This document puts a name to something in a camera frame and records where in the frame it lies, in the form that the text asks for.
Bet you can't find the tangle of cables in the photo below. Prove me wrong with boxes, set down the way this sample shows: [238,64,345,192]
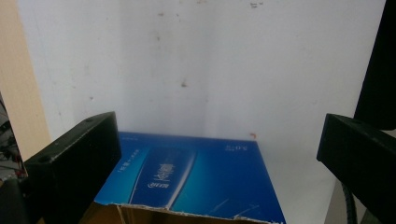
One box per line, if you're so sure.
[0,92,26,182]

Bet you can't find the black cable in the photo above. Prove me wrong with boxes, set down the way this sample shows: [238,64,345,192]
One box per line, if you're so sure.
[340,181,360,224]

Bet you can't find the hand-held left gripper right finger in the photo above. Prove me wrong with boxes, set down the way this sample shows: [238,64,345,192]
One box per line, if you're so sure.
[316,113,396,224]

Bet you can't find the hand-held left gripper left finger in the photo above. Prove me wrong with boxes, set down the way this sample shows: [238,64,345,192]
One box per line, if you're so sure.
[23,111,122,224]

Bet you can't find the blue cardboard box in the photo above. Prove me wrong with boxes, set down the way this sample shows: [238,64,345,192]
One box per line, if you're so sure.
[78,131,288,224]

